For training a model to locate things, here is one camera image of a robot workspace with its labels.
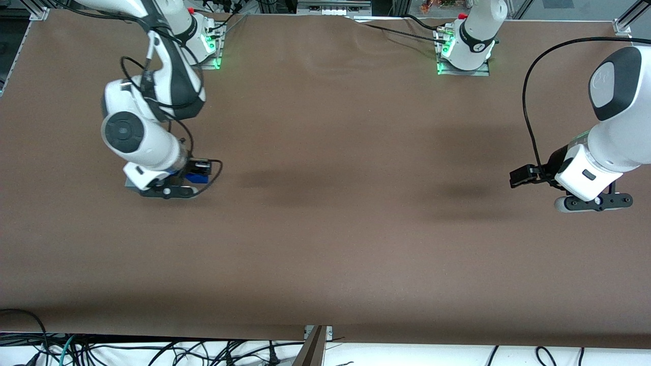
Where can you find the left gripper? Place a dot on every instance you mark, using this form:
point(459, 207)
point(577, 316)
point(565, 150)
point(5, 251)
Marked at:
point(556, 161)

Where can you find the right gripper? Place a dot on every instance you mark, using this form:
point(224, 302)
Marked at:
point(195, 166)

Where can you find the blue plastic insert part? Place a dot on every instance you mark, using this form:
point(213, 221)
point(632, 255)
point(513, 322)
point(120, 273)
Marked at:
point(196, 178)

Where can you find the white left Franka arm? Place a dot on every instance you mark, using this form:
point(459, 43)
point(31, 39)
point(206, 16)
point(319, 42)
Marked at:
point(620, 132)

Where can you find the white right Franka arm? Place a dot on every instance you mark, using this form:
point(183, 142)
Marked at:
point(147, 142)

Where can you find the brown table cover sheet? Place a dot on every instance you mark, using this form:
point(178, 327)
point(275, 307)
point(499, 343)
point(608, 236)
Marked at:
point(325, 229)

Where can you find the white socket strip rack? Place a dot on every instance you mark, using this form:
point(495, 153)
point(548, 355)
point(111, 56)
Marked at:
point(335, 7)

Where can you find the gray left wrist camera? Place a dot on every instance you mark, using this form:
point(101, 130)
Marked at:
point(600, 202)

